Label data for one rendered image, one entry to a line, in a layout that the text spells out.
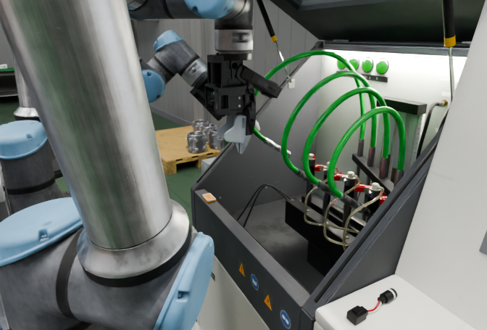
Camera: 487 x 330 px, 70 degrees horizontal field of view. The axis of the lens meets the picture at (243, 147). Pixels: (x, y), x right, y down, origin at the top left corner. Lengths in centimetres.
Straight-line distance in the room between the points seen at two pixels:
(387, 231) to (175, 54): 66
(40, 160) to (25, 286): 50
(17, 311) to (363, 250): 58
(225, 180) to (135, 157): 99
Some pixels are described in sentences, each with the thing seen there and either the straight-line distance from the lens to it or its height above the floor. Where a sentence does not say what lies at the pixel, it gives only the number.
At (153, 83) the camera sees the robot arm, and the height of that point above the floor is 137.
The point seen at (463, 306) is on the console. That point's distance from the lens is 80.
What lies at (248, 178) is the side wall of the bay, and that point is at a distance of 132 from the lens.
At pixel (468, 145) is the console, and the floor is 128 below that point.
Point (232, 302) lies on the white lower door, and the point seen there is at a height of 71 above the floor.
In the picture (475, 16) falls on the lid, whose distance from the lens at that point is 96.
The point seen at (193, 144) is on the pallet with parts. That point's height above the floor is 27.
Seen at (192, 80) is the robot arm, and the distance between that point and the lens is 96.
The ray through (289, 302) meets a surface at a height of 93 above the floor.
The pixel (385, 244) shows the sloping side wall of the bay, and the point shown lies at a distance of 79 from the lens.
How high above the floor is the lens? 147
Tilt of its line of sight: 18 degrees down
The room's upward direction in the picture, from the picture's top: straight up
